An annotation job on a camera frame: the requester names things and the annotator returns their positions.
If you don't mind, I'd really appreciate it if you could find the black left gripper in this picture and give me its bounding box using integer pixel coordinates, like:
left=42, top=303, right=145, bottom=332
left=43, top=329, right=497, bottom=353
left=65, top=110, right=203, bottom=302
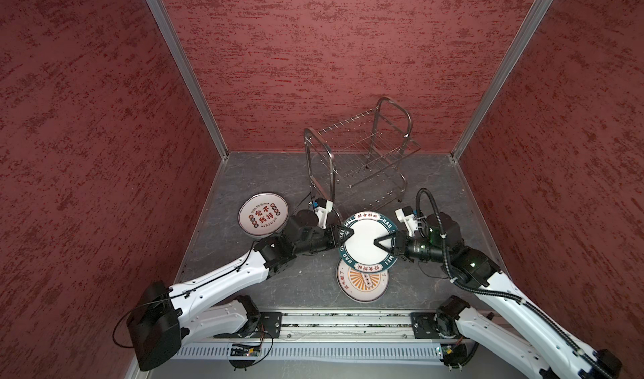
left=294, top=224, right=355, bottom=256

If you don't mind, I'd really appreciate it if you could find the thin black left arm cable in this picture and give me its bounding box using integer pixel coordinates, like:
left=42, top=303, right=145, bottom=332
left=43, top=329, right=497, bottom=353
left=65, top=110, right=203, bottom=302
left=111, top=192, right=313, bottom=350

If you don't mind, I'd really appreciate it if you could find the aluminium left corner post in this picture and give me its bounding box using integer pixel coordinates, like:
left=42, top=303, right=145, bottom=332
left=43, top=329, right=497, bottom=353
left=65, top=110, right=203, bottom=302
left=145, top=0, right=230, bottom=162

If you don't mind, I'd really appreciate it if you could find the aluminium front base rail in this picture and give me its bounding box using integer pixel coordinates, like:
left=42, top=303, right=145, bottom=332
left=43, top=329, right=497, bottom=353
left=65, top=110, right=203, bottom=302
left=125, top=307, right=570, bottom=365

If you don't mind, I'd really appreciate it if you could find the aluminium corner post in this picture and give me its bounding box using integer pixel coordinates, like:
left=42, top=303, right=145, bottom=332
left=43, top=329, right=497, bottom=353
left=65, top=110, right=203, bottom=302
left=451, top=0, right=554, bottom=163
left=145, top=0, right=230, bottom=162

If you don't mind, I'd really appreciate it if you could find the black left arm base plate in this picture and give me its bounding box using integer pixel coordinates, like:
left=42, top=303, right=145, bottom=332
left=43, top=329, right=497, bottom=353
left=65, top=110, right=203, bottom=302
left=215, top=311, right=283, bottom=339

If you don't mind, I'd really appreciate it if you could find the stainless steel dish rack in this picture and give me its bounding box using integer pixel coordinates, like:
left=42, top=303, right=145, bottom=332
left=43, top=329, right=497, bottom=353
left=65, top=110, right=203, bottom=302
left=304, top=97, right=420, bottom=219

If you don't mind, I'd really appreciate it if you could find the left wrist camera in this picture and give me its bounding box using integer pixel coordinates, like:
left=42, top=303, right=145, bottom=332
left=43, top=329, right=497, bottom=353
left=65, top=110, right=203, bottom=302
left=312, top=197, right=334, bottom=230

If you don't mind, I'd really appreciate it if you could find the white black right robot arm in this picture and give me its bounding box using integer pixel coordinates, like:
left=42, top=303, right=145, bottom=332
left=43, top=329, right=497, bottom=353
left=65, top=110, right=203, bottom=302
left=370, top=207, right=622, bottom=378

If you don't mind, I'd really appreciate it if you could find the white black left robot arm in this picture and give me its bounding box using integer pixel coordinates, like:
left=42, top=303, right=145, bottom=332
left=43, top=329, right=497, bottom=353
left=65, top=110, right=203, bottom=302
left=122, top=210, right=354, bottom=372

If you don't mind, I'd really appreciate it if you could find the black corrugated right cable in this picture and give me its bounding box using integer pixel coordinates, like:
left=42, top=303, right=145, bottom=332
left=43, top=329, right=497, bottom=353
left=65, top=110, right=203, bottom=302
left=414, top=187, right=615, bottom=379

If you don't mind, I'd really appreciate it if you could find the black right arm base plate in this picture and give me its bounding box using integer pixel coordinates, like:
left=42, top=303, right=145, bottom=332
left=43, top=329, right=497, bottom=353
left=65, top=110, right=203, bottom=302
left=410, top=312, right=456, bottom=340

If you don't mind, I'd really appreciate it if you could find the right small circuit board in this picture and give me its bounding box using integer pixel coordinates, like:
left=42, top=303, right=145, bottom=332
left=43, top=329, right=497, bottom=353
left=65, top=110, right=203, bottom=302
left=440, top=344, right=468, bottom=369

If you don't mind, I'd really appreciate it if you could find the left small circuit board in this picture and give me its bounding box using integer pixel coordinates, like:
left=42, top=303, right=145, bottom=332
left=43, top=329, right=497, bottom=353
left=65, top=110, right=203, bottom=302
left=230, top=344, right=263, bottom=358

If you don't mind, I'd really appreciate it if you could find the aluminium right corner post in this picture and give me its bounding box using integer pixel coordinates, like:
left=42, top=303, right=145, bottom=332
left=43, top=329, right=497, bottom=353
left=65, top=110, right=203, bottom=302
left=451, top=0, right=554, bottom=163

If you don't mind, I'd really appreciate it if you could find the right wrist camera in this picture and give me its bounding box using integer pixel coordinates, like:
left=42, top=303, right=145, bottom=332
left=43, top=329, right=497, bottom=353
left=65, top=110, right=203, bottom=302
left=395, top=206, right=419, bottom=238

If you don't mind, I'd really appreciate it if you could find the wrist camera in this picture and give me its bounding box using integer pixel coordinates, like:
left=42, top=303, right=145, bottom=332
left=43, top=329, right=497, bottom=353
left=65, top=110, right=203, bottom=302
left=312, top=197, right=334, bottom=230
left=395, top=206, right=419, bottom=238

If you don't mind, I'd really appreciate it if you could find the small circuit board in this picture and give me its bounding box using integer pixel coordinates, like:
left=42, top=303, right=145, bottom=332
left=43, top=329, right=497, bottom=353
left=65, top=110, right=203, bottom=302
left=230, top=344, right=263, bottom=358
left=440, top=344, right=468, bottom=369

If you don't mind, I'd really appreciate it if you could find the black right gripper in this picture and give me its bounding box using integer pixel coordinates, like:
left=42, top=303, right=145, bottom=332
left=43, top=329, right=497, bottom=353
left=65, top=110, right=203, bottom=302
left=372, top=230, right=448, bottom=263

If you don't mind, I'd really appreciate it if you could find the white plate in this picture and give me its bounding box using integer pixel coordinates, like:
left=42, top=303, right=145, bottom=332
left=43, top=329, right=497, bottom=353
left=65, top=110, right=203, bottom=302
left=336, top=261, right=389, bottom=304
left=340, top=211, right=397, bottom=274
left=237, top=192, right=289, bottom=239

